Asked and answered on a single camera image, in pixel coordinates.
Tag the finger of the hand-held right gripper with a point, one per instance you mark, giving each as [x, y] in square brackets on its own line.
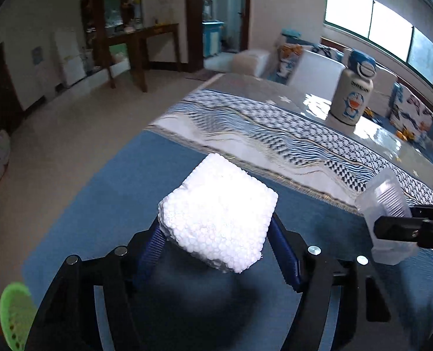
[430, 211]
[395, 228]

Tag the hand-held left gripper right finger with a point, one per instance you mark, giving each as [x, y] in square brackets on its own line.
[285, 256]

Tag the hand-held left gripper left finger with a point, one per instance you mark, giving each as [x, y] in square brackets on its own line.
[150, 252]

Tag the clear plastic container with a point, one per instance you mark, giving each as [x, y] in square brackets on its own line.
[384, 197]

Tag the white foam block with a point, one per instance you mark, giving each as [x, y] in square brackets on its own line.
[220, 212]

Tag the green plastic mesh basket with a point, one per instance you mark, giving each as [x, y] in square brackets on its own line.
[17, 314]

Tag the blue table mat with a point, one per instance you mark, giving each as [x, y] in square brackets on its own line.
[110, 204]

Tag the cartoon print cushion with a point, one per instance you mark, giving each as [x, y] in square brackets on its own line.
[412, 111]
[289, 56]

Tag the patterned blue white tablecloth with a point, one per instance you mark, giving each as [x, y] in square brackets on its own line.
[275, 128]

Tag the white cartoon water bottle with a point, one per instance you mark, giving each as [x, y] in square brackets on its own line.
[351, 95]

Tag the white chair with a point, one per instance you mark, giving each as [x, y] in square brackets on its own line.
[318, 73]

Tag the large window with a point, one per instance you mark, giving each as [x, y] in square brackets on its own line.
[380, 22]

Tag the white ottoman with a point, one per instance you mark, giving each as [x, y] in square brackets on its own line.
[249, 62]

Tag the white refrigerator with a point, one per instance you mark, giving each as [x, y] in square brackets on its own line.
[70, 56]

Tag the dark wooden table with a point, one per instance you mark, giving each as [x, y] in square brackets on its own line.
[158, 31]

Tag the light blue cabinet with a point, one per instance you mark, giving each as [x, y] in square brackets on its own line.
[212, 38]

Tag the dark wooden door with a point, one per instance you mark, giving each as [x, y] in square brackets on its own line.
[0, 87]

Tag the wooden shelf partition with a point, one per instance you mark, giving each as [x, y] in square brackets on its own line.
[95, 14]

